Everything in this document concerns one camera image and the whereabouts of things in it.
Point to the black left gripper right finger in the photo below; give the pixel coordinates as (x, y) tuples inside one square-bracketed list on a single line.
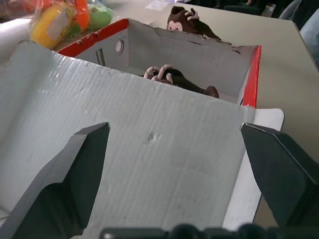
[(281, 174)]

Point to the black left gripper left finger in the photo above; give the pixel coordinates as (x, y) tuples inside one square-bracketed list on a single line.
[(67, 174)]

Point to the red and white cardboard shoebox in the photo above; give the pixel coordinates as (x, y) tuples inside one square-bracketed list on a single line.
[(129, 129)]

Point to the yellow plush toy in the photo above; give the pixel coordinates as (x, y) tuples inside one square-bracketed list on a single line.
[(53, 23)]

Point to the clear plastic toy bag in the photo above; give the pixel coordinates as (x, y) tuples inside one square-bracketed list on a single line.
[(64, 20)]

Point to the green plush toy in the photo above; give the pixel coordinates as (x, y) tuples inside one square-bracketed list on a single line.
[(96, 15)]

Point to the dark green chair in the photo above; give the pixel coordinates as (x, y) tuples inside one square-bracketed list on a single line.
[(243, 10)]

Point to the brown shoe with monkey face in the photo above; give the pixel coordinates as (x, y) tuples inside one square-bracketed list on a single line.
[(190, 23)]

